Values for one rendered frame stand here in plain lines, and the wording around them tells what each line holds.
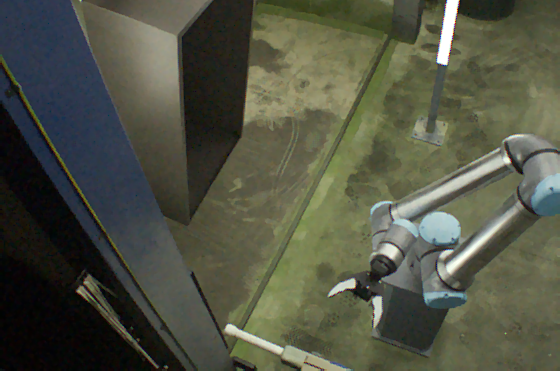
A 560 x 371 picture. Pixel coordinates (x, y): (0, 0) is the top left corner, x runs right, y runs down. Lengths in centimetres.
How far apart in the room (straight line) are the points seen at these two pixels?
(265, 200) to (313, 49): 134
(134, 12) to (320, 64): 233
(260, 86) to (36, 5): 300
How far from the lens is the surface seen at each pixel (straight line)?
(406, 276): 217
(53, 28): 81
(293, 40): 404
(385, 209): 180
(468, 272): 182
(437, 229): 197
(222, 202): 311
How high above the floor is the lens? 257
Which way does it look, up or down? 51 degrees down
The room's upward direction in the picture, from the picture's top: 7 degrees counter-clockwise
